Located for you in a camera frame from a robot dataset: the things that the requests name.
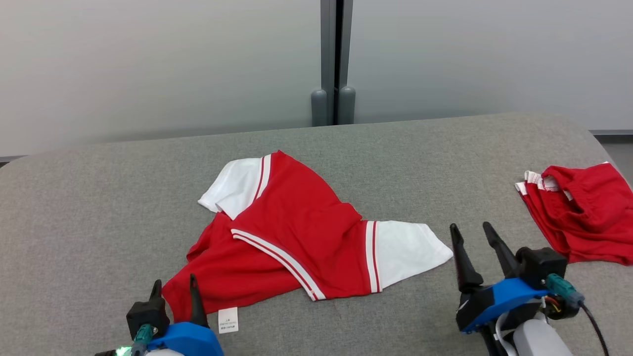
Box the arm cable teal plug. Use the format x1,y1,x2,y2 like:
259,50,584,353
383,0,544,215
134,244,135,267
545,273,610,356
130,323,155,356

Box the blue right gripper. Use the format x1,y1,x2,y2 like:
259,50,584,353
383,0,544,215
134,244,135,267
450,222,550,333

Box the left arm cable teal plug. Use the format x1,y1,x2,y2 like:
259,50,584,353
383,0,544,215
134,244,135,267
130,323,155,356

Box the red shorts with white trim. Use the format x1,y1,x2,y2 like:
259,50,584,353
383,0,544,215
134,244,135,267
514,162,633,267

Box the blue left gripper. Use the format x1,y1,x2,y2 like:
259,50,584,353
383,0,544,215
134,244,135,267
147,274,225,356

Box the red and white shirt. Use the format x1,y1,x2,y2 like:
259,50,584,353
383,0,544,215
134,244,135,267
162,150,454,335

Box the right arm cable teal plug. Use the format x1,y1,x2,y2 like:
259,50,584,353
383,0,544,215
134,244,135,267
545,273,610,356

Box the grey partition post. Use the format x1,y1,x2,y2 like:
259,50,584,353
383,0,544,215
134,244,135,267
310,0,356,127

